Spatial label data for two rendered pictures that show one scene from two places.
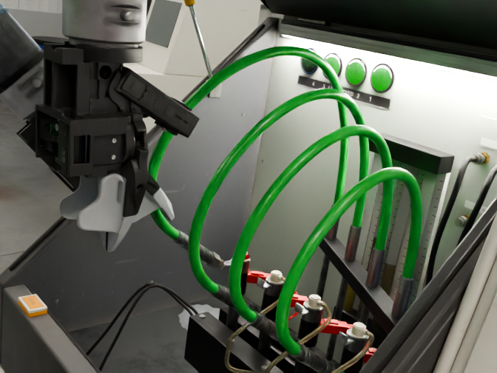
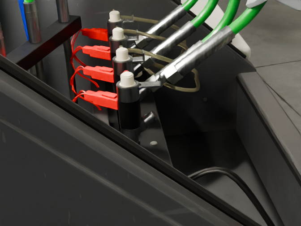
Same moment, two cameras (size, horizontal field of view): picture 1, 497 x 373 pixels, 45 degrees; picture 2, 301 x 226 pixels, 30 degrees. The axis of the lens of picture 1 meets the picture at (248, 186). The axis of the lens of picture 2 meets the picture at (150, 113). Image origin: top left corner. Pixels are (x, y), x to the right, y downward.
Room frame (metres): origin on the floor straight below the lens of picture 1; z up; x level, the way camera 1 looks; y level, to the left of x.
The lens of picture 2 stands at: (1.35, 0.38, 1.39)
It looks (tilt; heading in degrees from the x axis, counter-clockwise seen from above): 28 degrees down; 216
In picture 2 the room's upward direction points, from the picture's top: 3 degrees counter-clockwise
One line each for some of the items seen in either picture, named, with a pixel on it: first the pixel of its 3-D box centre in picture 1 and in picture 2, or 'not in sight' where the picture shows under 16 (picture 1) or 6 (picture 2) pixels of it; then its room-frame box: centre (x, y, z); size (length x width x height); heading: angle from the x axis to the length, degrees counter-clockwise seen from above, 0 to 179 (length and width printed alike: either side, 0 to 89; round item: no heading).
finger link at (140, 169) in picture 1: (126, 172); not in sight; (0.57, 0.12, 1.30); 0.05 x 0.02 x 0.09; 45
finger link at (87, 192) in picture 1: (87, 206); not in sight; (0.58, 0.16, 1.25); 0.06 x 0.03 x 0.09; 135
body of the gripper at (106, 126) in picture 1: (95, 108); not in sight; (0.57, 0.16, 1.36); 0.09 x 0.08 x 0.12; 135
